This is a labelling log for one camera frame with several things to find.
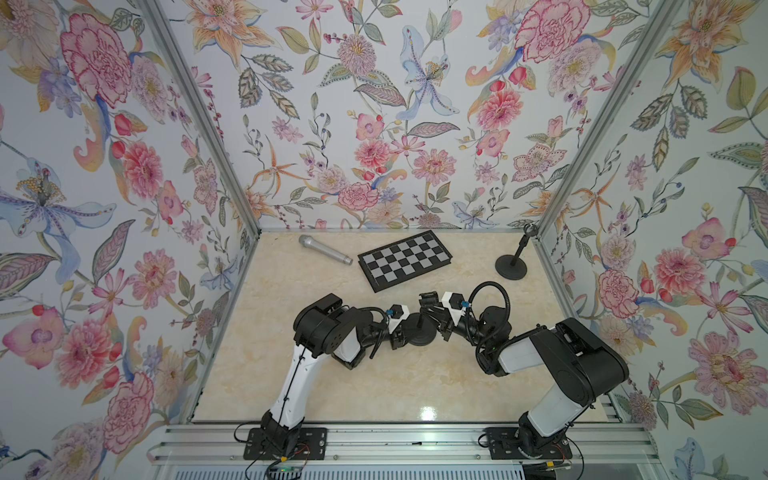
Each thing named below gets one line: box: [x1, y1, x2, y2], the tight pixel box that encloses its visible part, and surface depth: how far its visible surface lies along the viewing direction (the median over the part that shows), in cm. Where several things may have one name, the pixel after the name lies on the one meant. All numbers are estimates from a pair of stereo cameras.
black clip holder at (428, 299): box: [418, 291, 439, 307], surface depth 80 cm
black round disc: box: [403, 313, 437, 346], surface depth 92 cm
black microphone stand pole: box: [510, 234, 531, 266], surface depth 103 cm
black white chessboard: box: [357, 230, 453, 293], surface depth 110 cm
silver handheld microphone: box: [298, 235, 354, 265], surface depth 116 cm
